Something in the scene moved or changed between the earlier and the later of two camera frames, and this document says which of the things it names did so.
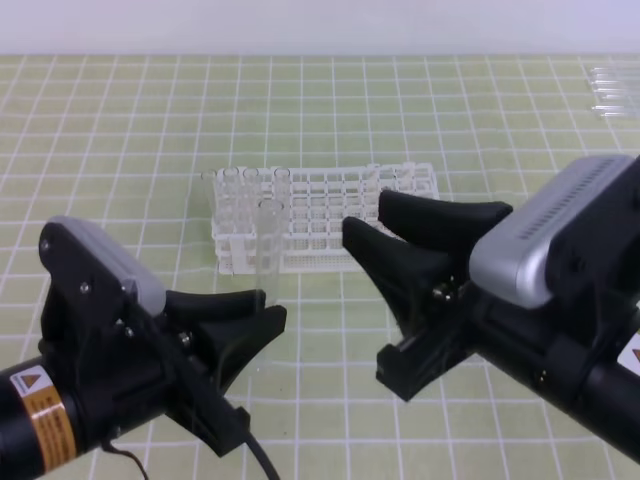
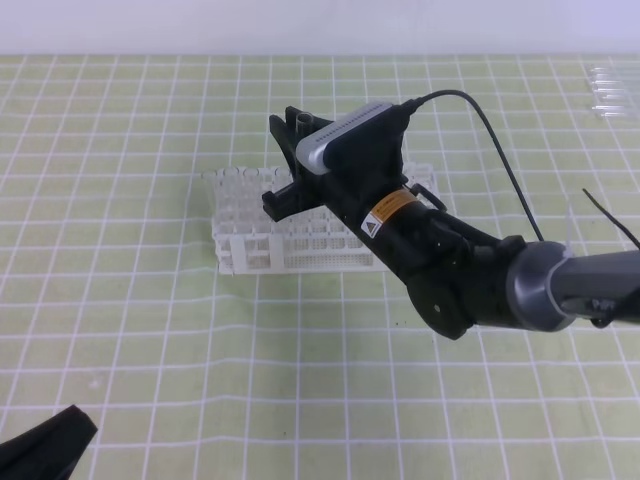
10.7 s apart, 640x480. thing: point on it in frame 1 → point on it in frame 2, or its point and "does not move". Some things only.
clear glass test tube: [611, 85] does not move
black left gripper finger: [182, 310] → [49, 451]
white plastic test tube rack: [314, 202] does not move
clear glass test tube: [610, 108] does not move
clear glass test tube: [270, 241] → [304, 126]
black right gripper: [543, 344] → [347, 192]
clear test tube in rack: [230, 199] does not move
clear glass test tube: [615, 95] does not move
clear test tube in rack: [250, 199] does not move
